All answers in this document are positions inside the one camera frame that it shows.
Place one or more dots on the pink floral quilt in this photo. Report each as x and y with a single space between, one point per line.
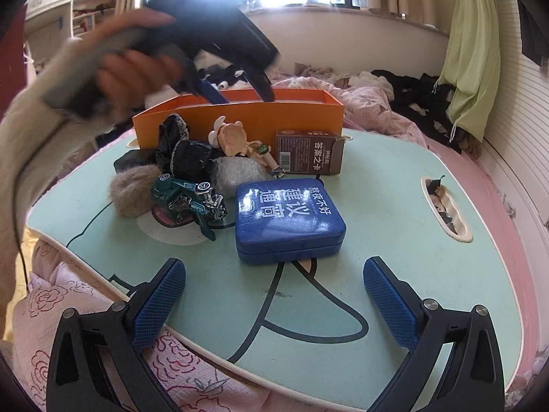
369 107

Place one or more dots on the black striped clothes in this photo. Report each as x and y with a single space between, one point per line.
223 76

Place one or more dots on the white clothes pile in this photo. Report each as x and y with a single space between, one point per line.
373 82

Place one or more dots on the small dark patterned cloth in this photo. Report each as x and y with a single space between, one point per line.
441 210

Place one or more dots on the beige doll figurine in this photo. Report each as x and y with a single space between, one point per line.
233 137

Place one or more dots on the black lace-trimmed garment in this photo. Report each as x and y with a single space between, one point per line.
188 154

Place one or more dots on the black clothes pile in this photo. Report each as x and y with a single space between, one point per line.
411 90

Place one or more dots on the beige plush blanket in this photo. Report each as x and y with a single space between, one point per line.
313 71

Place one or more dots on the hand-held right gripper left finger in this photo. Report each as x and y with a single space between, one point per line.
158 304

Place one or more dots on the black hanging garment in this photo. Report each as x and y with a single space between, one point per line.
534 30

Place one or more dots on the orange cardboard box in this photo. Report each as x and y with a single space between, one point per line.
300 113

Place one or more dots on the yellow cloth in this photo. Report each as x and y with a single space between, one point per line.
30 246

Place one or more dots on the green cartoon desktop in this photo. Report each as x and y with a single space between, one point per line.
377 171

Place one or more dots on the rose print pink cloth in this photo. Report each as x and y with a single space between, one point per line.
64 292

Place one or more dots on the blue square case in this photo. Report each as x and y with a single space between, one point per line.
287 219

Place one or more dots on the person's left hand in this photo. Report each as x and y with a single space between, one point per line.
128 75

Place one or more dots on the person's left forearm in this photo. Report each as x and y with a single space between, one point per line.
34 146

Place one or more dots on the white wall shelf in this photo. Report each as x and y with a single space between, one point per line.
85 8

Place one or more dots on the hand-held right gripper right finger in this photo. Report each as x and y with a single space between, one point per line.
390 304

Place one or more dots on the grey fluffy scrunchie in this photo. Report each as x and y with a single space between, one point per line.
240 174

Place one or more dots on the pale beige fluffy scrunchie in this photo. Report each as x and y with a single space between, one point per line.
131 193

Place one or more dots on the white slatted closet door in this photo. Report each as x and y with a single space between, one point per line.
519 137

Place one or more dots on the light green hanging cloth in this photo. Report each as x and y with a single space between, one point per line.
472 51

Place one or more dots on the green toy car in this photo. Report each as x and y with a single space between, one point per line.
180 193

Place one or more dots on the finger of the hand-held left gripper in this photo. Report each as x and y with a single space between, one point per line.
212 92
261 86

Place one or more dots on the brown card carton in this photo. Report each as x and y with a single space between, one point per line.
309 154

